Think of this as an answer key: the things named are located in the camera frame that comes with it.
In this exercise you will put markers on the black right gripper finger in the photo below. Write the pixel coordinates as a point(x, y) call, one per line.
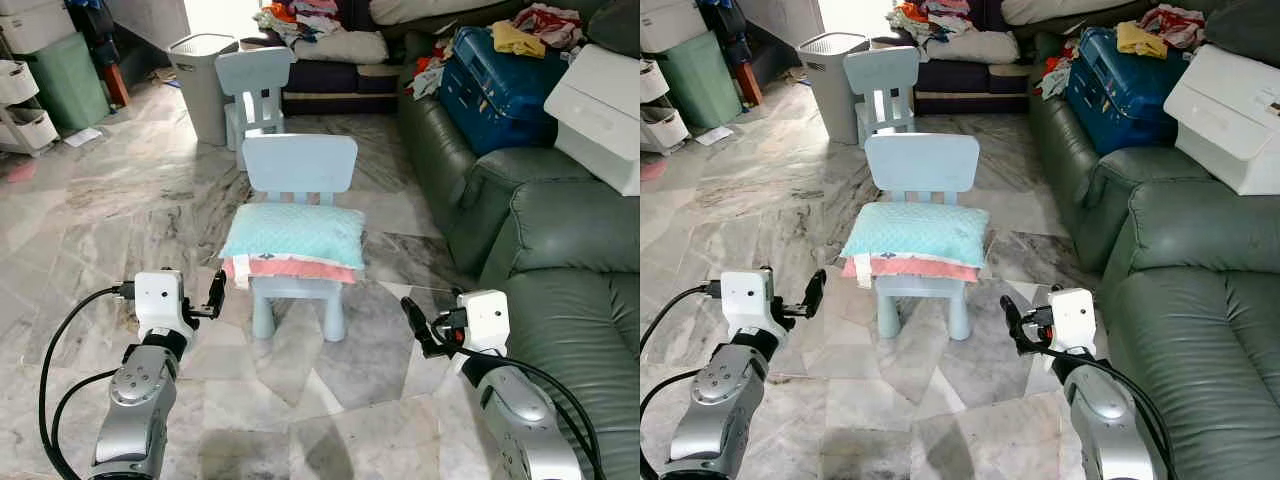
point(416, 320)
point(1013, 320)

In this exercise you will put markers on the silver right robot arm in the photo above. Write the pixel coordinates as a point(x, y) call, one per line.
point(515, 420)
point(1105, 420)

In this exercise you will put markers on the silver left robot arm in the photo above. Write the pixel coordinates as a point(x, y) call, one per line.
point(135, 400)
point(715, 400)

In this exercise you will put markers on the dark green leather sofa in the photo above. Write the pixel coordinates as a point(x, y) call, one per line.
point(1200, 300)
point(570, 300)

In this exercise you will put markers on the dark purple fabric sofa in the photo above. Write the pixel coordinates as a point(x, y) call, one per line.
point(960, 78)
point(330, 78)

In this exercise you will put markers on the cream white pillow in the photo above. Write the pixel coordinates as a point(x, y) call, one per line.
point(345, 48)
point(975, 48)

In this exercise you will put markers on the pink flat cushion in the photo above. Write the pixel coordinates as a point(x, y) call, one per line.
point(930, 269)
point(300, 271)

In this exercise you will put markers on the light blue plastic child chair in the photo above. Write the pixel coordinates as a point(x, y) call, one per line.
point(920, 160)
point(300, 162)
point(255, 70)
point(880, 70)

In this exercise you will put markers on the white paper sheet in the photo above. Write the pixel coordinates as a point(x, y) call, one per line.
point(83, 137)
point(715, 136)

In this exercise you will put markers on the pink floor mat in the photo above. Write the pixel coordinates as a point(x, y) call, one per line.
point(15, 172)
point(650, 172)

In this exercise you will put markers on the grey plastic laundry basket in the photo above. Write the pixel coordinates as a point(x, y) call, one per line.
point(200, 90)
point(828, 90)

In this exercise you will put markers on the brown wooden furniture leg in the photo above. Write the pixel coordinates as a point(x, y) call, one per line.
point(117, 88)
point(750, 85)

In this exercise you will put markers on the white plastic drawer unit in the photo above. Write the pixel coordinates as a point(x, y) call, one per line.
point(20, 130)
point(660, 128)

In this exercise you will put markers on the blue hard shell suitcase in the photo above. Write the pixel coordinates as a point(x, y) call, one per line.
point(1125, 100)
point(500, 100)

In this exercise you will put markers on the pale green cabinet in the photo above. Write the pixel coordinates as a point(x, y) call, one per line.
point(700, 80)
point(65, 85)

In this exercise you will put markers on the red orange crumpled clothes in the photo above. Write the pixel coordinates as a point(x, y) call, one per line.
point(1058, 72)
point(430, 70)

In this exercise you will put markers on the white lidded plastic box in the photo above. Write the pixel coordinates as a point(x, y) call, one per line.
point(600, 115)
point(1230, 120)

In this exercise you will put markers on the blue hanging clothing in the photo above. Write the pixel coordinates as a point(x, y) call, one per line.
point(95, 25)
point(725, 25)

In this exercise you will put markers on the colourful clothes pile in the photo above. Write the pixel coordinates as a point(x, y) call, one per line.
point(930, 18)
point(300, 18)

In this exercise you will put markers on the yellow cloth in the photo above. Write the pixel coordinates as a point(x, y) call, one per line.
point(518, 40)
point(1140, 40)

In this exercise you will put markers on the white storage bin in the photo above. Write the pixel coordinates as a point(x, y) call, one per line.
point(670, 25)
point(35, 25)

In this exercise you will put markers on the beige long cushion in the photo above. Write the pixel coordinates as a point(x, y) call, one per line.
point(420, 10)
point(1050, 10)

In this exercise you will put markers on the red and white clothing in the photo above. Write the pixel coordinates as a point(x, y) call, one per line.
point(550, 25)
point(1175, 25)

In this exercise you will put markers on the dark grey cushion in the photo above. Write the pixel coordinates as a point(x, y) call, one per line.
point(615, 25)
point(1245, 30)

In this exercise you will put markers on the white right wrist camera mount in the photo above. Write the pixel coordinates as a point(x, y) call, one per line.
point(485, 318)
point(1072, 318)

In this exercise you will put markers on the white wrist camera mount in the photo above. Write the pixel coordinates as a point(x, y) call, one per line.
point(158, 298)
point(485, 318)
point(1072, 318)
point(745, 298)

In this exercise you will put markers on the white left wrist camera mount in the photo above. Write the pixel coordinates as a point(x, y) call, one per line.
point(745, 298)
point(158, 298)

